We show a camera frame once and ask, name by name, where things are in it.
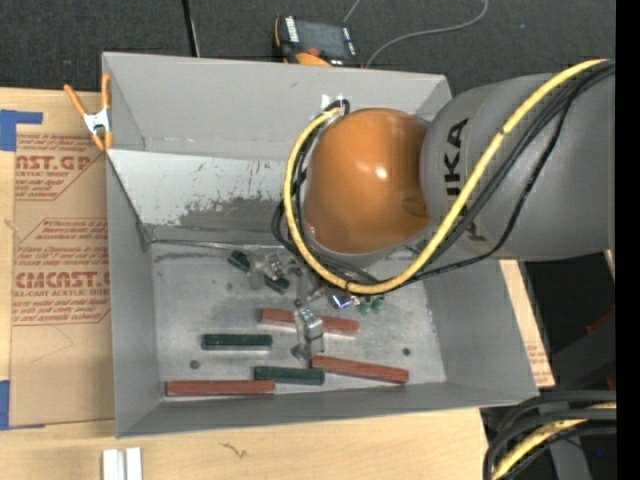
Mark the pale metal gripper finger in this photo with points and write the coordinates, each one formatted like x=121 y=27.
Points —
x=311 y=329
x=274 y=267

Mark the red-brown flat block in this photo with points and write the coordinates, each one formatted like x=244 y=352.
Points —
x=365 y=369
x=220 y=387
x=340 y=325

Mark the grey metal bin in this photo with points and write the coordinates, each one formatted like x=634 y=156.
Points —
x=200 y=108

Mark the brown cardboard board red print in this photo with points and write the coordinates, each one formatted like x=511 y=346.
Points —
x=50 y=368

